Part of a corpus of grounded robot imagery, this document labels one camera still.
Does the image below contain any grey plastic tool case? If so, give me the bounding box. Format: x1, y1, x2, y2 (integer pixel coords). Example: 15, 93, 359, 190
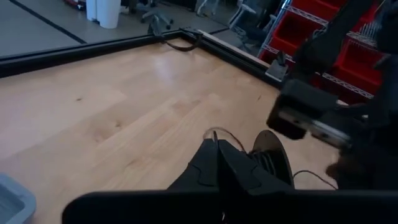
0, 172, 37, 224

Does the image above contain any short black cable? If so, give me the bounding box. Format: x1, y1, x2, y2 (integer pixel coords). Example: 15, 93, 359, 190
162, 30, 205, 53

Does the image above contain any thin dark cord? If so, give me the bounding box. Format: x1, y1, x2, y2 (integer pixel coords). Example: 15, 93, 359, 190
203, 126, 339, 190

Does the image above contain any wire shelf with red bins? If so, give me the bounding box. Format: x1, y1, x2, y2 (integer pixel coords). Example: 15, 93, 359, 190
257, 0, 398, 105

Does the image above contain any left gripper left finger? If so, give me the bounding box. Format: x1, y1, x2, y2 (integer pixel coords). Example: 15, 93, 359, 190
167, 138, 220, 191

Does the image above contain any office chair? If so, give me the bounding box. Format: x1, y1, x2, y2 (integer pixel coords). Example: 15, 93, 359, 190
139, 6, 175, 32
228, 0, 280, 52

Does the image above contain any white bin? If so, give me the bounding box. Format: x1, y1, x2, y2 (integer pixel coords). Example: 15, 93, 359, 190
85, 0, 122, 30

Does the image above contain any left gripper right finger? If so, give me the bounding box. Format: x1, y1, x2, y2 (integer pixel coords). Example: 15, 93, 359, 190
218, 139, 295, 195

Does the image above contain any black cord spool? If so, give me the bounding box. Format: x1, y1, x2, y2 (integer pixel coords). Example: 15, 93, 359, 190
251, 129, 295, 188

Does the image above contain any black aluminium table frame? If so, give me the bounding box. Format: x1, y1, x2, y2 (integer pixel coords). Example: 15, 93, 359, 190
0, 27, 315, 93

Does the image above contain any grey mount bracket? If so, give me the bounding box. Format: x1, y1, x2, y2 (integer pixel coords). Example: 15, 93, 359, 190
264, 50, 289, 83

